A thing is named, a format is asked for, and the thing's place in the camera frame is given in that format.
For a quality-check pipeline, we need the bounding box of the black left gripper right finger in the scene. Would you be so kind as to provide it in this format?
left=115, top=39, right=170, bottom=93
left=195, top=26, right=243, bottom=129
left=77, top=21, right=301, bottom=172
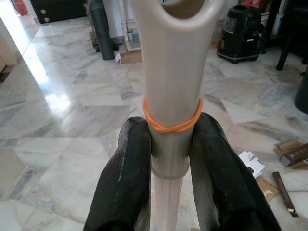
left=189, top=112, right=282, bottom=231

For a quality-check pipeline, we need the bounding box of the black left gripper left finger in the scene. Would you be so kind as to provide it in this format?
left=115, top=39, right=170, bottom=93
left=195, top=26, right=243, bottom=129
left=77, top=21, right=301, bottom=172
left=83, top=117, right=153, bottom=231

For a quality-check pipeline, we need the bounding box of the beige broom handle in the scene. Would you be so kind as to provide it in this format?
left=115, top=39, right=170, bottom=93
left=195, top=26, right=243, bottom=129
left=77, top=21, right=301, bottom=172
left=131, top=0, right=226, bottom=231

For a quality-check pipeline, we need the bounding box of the small white open box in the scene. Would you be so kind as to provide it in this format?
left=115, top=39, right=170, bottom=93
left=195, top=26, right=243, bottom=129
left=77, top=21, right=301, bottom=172
left=238, top=151, right=267, bottom=179

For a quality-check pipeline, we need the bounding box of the brown cardboard scrap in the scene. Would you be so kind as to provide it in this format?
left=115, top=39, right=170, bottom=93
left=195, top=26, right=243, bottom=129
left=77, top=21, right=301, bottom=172
left=255, top=177, right=280, bottom=203

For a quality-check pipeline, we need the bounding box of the orange rubber band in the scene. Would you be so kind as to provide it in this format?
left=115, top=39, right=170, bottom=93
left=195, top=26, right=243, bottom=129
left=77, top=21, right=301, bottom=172
left=141, top=96, right=204, bottom=134

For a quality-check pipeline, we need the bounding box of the dark brown flat strip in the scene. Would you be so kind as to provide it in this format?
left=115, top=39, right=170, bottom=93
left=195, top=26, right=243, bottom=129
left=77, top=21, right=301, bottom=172
left=272, top=171, right=299, bottom=217

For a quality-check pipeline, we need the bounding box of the brown cardboard box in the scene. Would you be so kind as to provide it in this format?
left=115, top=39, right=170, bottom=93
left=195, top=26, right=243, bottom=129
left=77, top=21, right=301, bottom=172
left=274, top=139, right=308, bottom=169

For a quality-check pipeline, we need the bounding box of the black round bin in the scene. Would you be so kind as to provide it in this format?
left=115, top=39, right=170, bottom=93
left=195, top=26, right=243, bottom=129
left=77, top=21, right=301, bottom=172
left=294, top=72, right=308, bottom=114

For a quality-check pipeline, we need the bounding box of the flat brown cardboard sheet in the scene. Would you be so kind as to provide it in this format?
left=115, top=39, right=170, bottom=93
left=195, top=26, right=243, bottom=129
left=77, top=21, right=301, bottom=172
left=119, top=50, right=143, bottom=65

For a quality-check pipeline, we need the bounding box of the dark green tall cylinder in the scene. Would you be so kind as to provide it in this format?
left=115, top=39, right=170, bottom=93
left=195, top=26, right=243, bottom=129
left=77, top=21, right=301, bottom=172
left=88, top=0, right=116, bottom=61

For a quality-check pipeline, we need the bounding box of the black canister vacuum cleaner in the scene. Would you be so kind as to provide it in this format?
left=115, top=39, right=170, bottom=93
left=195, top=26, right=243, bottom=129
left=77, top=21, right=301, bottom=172
left=216, top=5, right=267, bottom=64

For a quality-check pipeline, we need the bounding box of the black table leg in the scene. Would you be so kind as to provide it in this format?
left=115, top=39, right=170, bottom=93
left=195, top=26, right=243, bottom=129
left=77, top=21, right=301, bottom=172
left=276, top=0, right=308, bottom=71

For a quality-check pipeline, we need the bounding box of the white printed carton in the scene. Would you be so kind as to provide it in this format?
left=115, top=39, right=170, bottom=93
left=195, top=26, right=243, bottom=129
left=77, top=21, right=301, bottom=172
left=261, top=12, right=284, bottom=38

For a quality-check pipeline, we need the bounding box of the black cabinet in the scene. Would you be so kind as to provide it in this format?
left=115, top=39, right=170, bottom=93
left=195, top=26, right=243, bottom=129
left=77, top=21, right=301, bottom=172
left=28, top=0, right=89, bottom=24

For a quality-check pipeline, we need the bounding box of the white frame stand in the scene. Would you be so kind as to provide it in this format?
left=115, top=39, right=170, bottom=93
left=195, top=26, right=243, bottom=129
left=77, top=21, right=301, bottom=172
left=121, top=0, right=141, bottom=52

